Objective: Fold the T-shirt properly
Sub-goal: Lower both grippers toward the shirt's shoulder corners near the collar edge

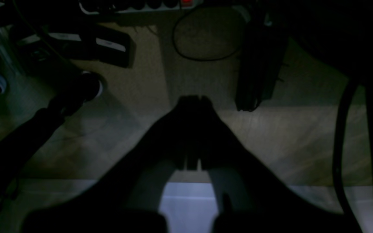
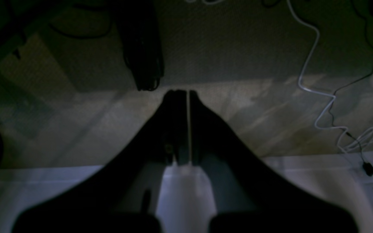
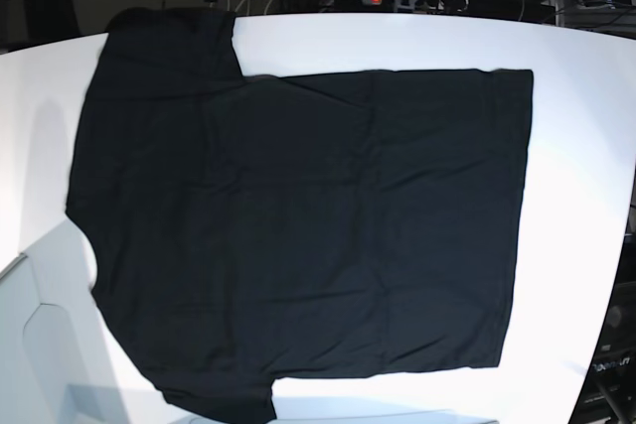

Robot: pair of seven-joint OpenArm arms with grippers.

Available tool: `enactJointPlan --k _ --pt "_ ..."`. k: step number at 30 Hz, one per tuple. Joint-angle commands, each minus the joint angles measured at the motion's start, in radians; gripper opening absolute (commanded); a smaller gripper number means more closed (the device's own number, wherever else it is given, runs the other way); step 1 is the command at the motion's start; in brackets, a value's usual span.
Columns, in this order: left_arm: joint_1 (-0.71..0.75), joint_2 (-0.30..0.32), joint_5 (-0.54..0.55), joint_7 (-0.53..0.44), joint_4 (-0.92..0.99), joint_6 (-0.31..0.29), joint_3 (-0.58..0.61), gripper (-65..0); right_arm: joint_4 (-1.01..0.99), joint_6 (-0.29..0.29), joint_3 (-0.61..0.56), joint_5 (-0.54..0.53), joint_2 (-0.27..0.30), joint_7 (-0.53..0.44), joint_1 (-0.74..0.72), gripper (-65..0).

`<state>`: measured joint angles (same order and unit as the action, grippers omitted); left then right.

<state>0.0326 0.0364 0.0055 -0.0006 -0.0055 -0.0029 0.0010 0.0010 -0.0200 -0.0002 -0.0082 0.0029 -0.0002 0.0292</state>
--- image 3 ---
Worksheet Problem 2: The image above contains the black T-shirt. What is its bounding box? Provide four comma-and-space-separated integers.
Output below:
66, 9, 534, 423

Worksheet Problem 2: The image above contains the black equipment box with lettering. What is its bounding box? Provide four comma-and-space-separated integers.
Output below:
570, 271, 635, 423

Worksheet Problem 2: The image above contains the black power strip red switch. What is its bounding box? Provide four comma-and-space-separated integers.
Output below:
319, 0, 469, 15

